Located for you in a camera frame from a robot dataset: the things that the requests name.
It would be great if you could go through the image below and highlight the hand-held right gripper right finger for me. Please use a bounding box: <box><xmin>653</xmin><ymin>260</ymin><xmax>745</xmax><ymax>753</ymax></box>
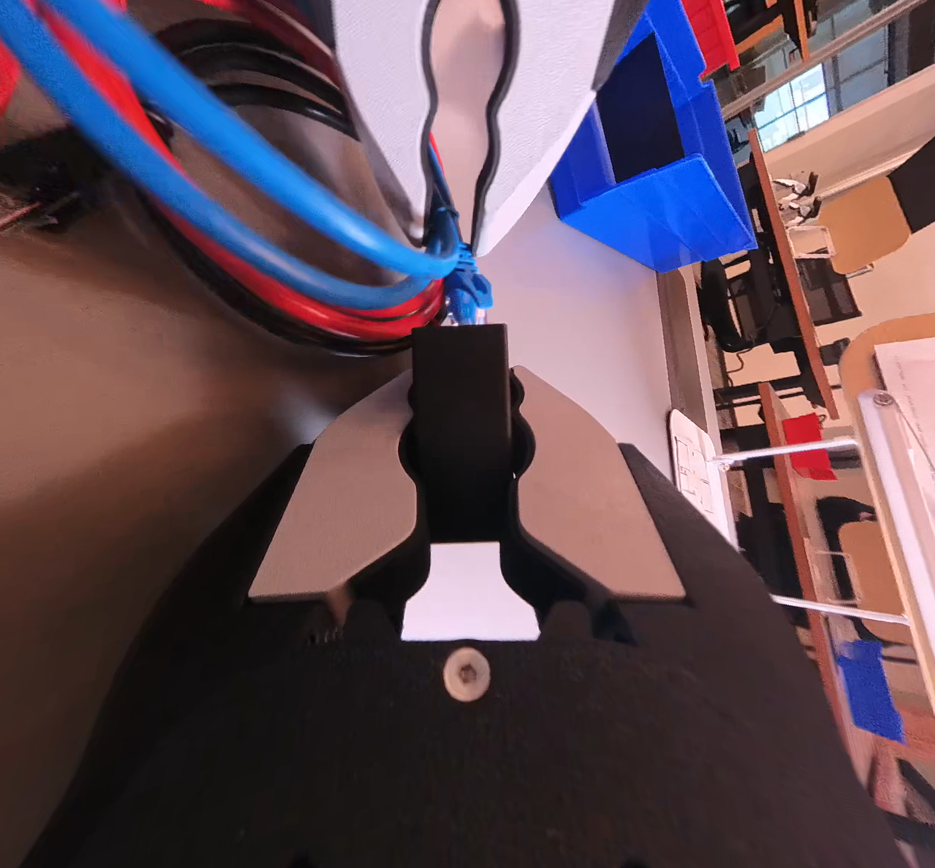
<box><xmin>506</xmin><ymin>364</ymin><xmax>689</xmax><ymax>628</ymax></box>

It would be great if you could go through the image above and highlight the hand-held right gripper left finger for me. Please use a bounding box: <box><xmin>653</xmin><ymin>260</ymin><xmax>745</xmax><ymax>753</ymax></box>
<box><xmin>247</xmin><ymin>369</ymin><xmax>432</xmax><ymax>624</ymax></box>

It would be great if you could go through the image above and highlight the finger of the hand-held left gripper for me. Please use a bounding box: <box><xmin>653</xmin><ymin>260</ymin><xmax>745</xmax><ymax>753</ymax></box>
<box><xmin>469</xmin><ymin>0</ymin><xmax>645</xmax><ymax>259</ymax></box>
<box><xmin>325</xmin><ymin>0</ymin><xmax>463</xmax><ymax>242</ymax></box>

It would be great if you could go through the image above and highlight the black ethernet switch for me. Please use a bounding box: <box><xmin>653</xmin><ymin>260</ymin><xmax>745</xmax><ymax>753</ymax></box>
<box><xmin>411</xmin><ymin>323</ymin><xmax>512</xmax><ymax>545</ymax></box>

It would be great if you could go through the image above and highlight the red ethernet cable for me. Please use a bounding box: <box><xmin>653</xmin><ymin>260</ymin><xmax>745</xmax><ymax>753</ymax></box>
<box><xmin>0</xmin><ymin>0</ymin><xmax>448</xmax><ymax>343</ymax></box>

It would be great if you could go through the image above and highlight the blue ethernet cable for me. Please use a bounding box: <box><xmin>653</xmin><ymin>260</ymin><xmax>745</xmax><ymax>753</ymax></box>
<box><xmin>0</xmin><ymin>0</ymin><xmax>494</xmax><ymax>328</ymax></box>

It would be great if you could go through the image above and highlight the white marker card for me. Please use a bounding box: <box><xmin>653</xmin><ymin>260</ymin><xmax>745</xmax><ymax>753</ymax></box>
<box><xmin>668</xmin><ymin>408</ymin><xmax>739</xmax><ymax>544</ymax></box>

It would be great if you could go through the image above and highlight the brown wooden table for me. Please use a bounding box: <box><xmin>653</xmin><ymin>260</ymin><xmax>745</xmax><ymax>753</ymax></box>
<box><xmin>760</xmin><ymin>382</ymin><xmax>852</xmax><ymax>730</ymax></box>
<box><xmin>748</xmin><ymin>129</ymin><xmax>841</xmax><ymax>422</ymax></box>

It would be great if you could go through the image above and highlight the thin metal rod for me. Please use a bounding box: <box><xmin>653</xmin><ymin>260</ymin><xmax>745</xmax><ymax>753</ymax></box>
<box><xmin>770</xmin><ymin>592</ymin><xmax>910</xmax><ymax>626</ymax></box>
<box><xmin>712</xmin><ymin>437</ymin><xmax>861</xmax><ymax>471</ymax></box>

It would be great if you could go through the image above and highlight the blue storage bin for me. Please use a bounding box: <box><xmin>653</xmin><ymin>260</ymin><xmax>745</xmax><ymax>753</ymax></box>
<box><xmin>548</xmin><ymin>0</ymin><xmax>758</xmax><ymax>275</ymax></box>

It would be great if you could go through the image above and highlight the red paper flag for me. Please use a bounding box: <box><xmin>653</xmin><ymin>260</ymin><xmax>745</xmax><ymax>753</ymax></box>
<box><xmin>782</xmin><ymin>414</ymin><xmax>837</xmax><ymax>482</ymax></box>

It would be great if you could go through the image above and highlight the black office chair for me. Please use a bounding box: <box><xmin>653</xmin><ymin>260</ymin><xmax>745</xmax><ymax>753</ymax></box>
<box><xmin>697</xmin><ymin>247</ymin><xmax>804</xmax><ymax>354</ymax></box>

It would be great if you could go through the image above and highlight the tan chair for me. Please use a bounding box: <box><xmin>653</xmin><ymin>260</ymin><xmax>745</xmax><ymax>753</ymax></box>
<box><xmin>818</xmin><ymin>174</ymin><xmax>914</xmax><ymax>277</ymax></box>

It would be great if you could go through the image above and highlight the blue paper flag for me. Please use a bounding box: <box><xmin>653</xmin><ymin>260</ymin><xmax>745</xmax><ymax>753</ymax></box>
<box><xmin>835</xmin><ymin>638</ymin><xmax>907</xmax><ymax>743</ymax></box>

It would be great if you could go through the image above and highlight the printed instruction sheet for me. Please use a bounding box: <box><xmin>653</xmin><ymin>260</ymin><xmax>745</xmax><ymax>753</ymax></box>
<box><xmin>873</xmin><ymin>338</ymin><xmax>935</xmax><ymax>478</ymax></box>

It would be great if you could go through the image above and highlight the black ethernet cable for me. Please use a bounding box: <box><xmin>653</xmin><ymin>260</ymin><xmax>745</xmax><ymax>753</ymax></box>
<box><xmin>0</xmin><ymin>2</ymin><xmax>448</xmax><ymax>359</ymax></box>

